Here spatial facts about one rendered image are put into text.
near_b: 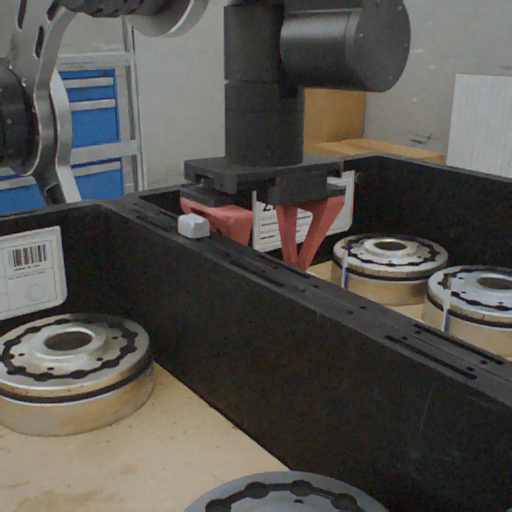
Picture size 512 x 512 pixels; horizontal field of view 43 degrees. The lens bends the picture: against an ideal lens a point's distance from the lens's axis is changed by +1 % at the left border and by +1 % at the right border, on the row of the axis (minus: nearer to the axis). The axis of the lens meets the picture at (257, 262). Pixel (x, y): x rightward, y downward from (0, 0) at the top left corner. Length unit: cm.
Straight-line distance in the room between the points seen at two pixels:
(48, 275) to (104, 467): 17
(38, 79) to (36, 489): 93
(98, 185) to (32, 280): 208
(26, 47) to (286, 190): 85
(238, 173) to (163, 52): 334
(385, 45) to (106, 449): 28
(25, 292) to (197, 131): 348
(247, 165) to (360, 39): 12
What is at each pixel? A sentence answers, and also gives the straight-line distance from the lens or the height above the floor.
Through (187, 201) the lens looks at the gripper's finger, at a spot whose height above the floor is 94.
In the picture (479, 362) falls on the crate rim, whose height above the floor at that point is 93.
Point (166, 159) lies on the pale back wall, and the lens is 382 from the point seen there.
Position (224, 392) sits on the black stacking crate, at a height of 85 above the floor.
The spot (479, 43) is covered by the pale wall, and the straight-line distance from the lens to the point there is 371.
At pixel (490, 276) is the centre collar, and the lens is 55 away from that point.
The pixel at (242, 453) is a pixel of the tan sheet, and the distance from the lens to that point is 38.
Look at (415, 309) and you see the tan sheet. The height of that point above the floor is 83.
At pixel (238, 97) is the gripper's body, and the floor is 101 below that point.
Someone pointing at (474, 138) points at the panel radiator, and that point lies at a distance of 361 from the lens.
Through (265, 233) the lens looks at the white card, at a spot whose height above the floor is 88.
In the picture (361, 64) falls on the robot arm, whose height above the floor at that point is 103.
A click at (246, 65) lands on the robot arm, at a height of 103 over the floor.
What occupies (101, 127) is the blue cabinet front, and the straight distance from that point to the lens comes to 254.
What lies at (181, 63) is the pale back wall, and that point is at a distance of 384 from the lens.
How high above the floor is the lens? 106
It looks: 21 degrees down
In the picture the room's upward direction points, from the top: straight up
